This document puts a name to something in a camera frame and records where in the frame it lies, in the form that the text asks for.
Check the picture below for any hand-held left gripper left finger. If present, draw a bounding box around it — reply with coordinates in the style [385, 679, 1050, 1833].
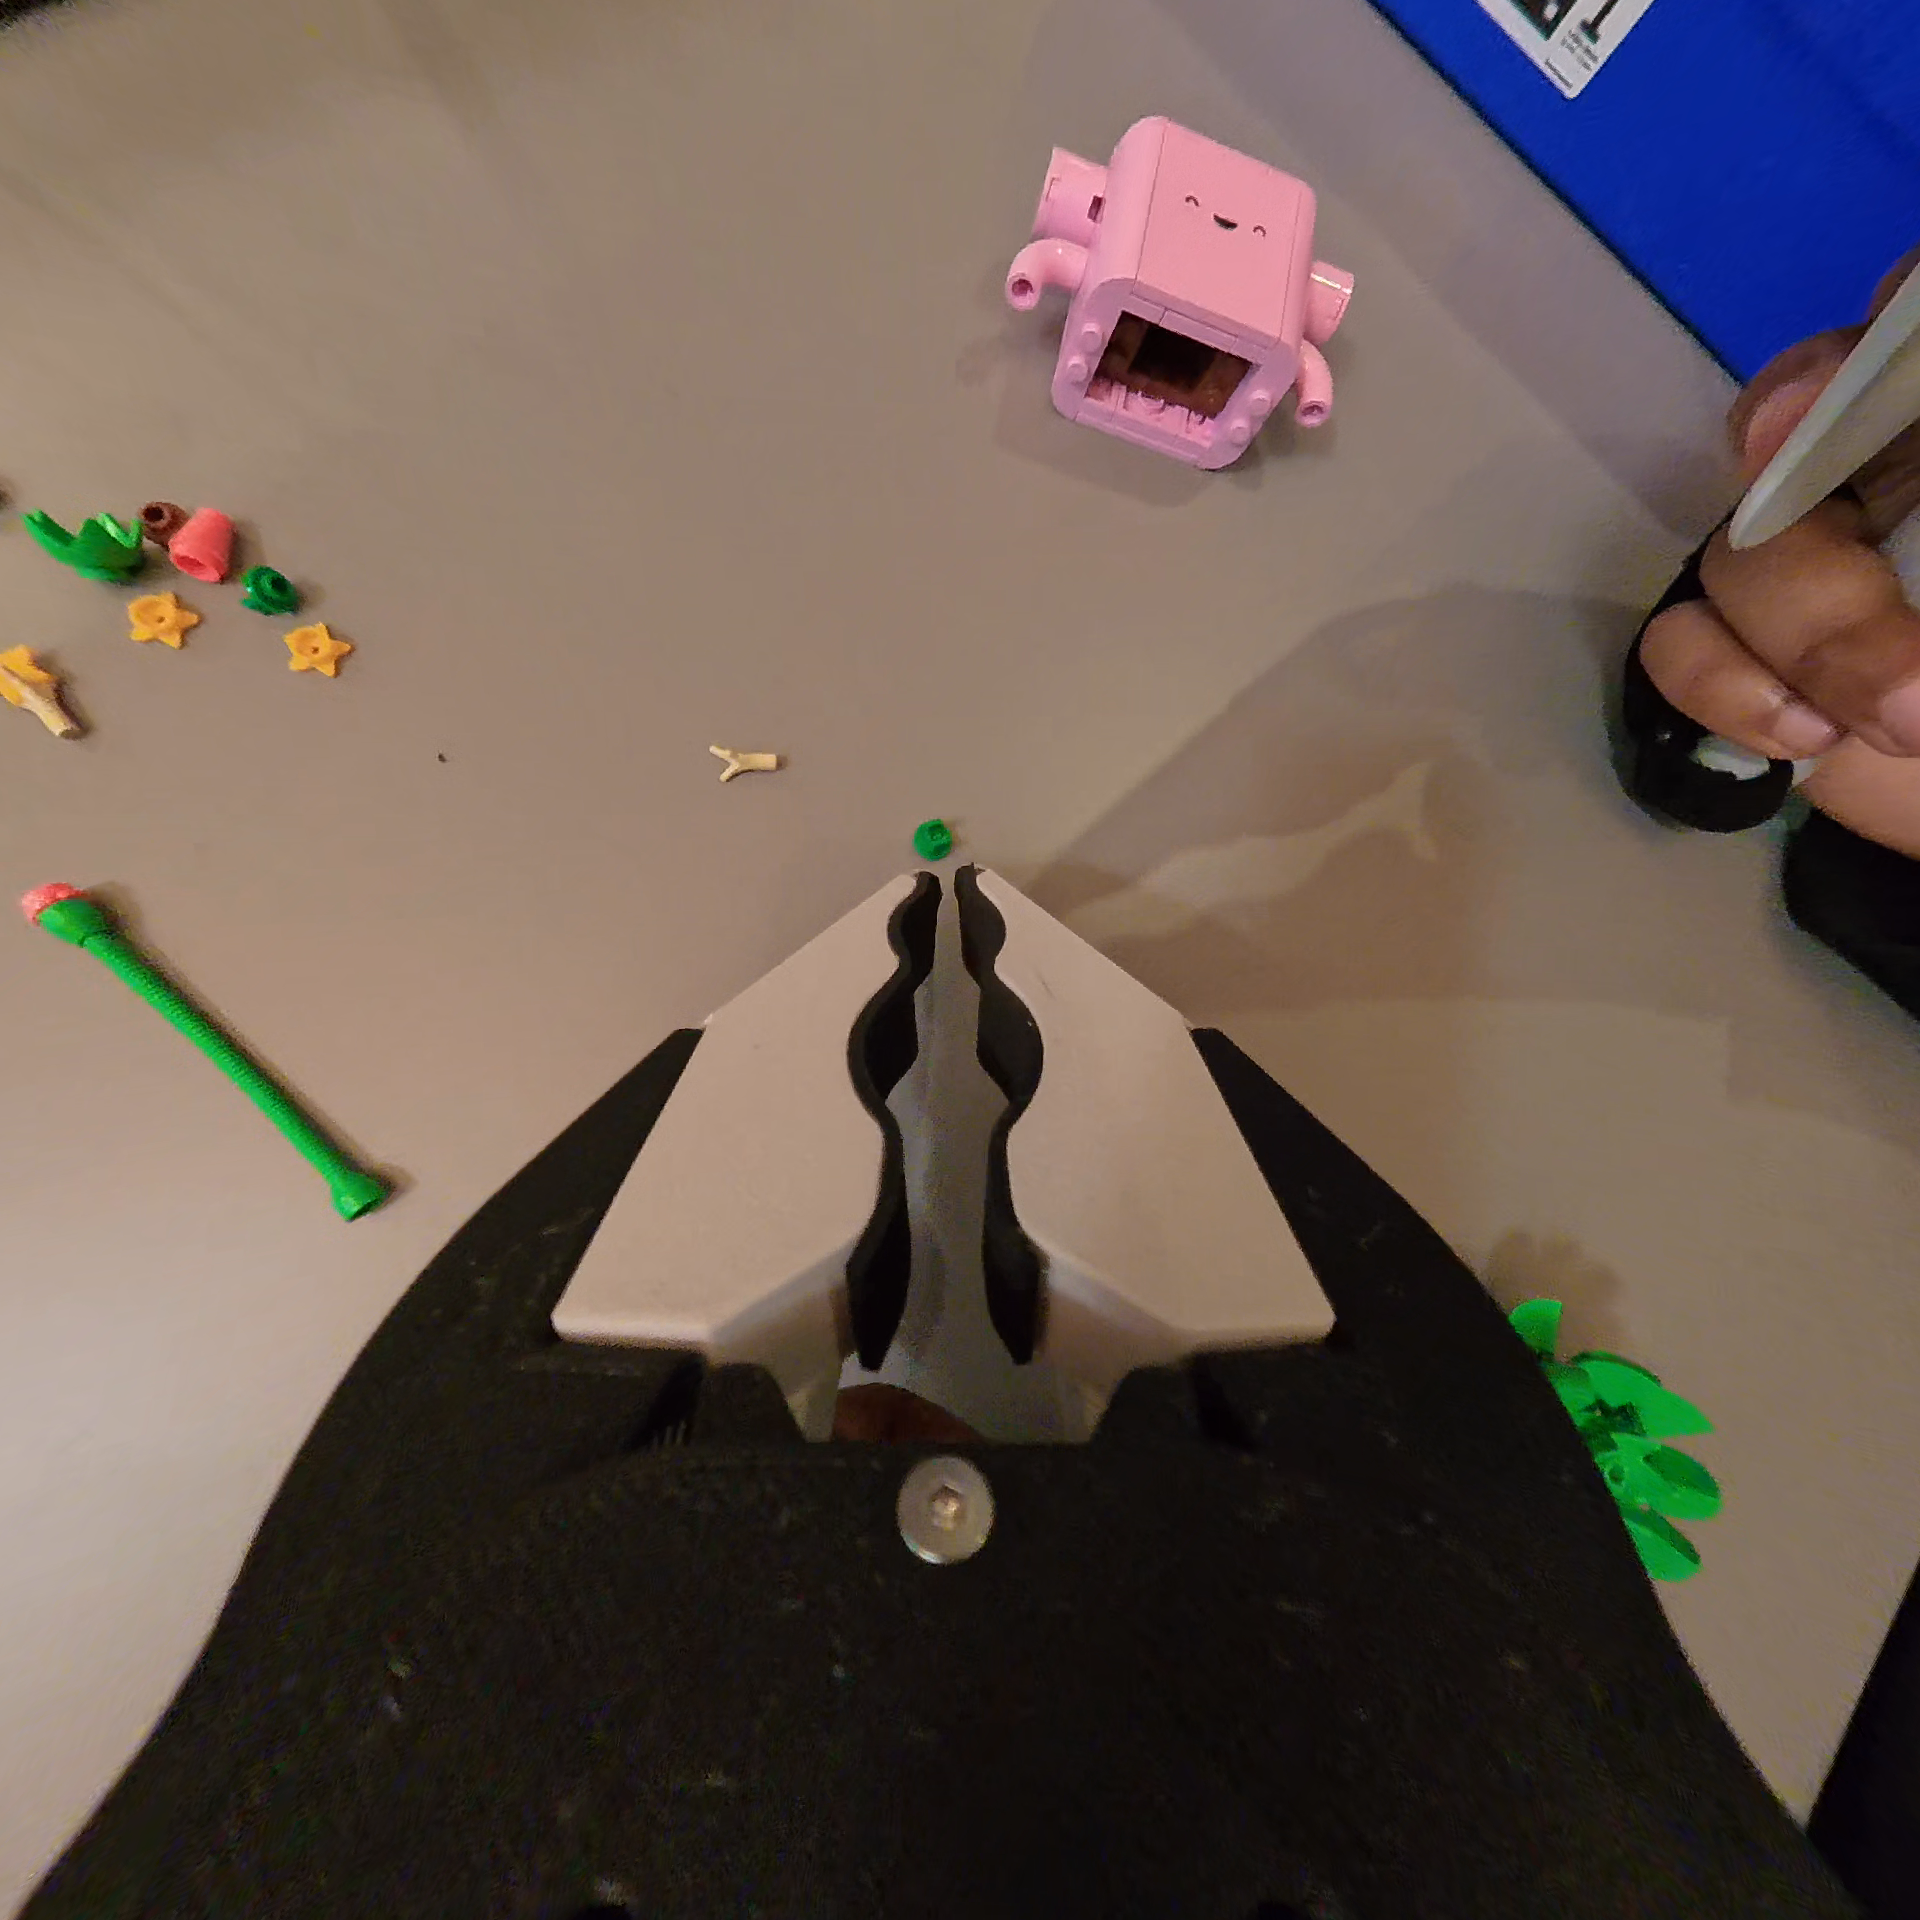
[552, 866, 945, 1447]

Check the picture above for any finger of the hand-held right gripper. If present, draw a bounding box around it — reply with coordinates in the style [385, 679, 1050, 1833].
[1728, 270, 1920, 551]

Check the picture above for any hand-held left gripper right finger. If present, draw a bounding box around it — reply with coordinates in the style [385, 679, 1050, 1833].
[955, 864, 1338, 1442]

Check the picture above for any person's right forearm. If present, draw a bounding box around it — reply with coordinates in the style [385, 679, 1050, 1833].
[1783, 810, 1920, 1031]

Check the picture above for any person's right hand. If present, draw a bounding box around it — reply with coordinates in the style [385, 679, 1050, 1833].
[1643, 246, 1920, 858]

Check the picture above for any blue box with white label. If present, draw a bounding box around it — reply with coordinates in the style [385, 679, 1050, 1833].
[1365, 0, 1920, 384]

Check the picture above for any green toy stem pink bud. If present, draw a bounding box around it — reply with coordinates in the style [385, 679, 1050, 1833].
[23, 882, 392, 1225]

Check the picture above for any green toy leaf cluster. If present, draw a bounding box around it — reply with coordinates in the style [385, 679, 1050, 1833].
[1507, 1296, 1724, 1584]

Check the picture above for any pink toy brick box figure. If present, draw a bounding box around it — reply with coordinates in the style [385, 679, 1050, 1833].
[1005, 116, 1357, 472]

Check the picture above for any yellow flower on beige twig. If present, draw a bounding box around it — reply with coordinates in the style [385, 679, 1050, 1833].
[0, 645, 89, 742]

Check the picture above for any green toy sepal piece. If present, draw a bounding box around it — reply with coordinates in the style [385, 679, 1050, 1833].
[23, 510, 150, 584]

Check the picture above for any person's black jacket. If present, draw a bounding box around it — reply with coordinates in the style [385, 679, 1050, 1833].
[1807, 1590, 1920, 1920]

